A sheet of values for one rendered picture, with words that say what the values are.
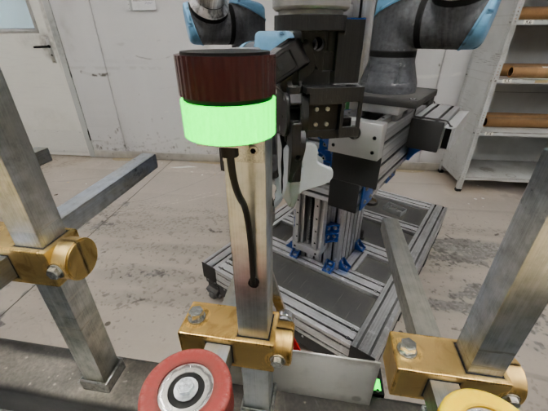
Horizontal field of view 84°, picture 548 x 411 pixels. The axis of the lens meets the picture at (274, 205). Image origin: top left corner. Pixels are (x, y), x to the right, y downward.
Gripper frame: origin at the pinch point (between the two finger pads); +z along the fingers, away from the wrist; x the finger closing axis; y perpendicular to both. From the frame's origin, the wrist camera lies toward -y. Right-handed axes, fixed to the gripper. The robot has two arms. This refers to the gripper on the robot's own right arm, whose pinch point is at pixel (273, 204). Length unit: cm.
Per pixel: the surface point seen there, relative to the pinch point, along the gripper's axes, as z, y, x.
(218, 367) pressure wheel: -8.0, -45.7, -2.3
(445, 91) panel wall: 9, 237, -113
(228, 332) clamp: -4.3, -39.2, -1.1
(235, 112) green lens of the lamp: -31, -45, -5
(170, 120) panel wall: 40, 225, 141
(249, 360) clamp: -1.1, -40.2, -3.6
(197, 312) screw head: -5.5, -38.0, 3.1
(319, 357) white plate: 3.2, -35.5, -12.0
